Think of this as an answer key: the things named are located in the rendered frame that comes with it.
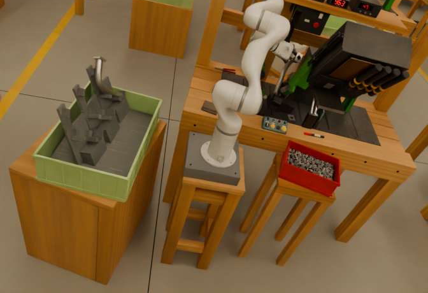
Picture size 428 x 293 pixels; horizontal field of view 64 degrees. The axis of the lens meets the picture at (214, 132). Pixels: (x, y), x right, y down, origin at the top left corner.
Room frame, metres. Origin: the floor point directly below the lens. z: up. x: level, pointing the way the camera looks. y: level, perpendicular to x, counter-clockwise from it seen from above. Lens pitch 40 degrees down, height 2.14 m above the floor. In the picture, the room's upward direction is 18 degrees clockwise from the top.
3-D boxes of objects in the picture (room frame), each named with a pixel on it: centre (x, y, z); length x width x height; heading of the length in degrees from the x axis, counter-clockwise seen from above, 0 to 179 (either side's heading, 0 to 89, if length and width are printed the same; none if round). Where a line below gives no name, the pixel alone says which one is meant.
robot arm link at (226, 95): (1.32, -0.02, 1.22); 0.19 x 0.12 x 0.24; 86
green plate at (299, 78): (1.95, -0.42, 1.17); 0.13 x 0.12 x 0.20; 97
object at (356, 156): (1.74, -0.52, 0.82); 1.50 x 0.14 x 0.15; 97
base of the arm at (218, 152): (1.31, -0.06, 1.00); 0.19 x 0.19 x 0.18
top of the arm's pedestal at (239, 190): (1.31, -0.06, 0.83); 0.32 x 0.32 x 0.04; 10
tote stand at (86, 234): (1.25, 0.57, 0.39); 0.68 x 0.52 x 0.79; 177
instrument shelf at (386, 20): (2.28, -0.46, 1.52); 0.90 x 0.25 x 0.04; 97
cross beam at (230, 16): (2.39, -0.45, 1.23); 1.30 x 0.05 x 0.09; 97
